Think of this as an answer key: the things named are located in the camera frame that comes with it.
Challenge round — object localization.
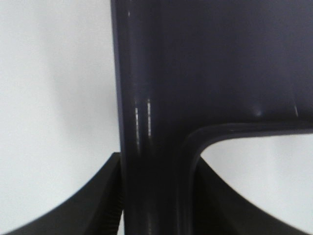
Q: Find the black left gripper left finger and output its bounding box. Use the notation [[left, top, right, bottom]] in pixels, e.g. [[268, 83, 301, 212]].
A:
[[10, 152, 123, 235]]

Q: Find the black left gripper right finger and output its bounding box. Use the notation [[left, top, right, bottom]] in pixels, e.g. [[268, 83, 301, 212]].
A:
[[193, 158, 303, 235]]

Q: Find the purple plastic dustpan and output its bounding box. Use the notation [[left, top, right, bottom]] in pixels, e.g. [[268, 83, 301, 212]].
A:
[[111, 0, 313, 235]]

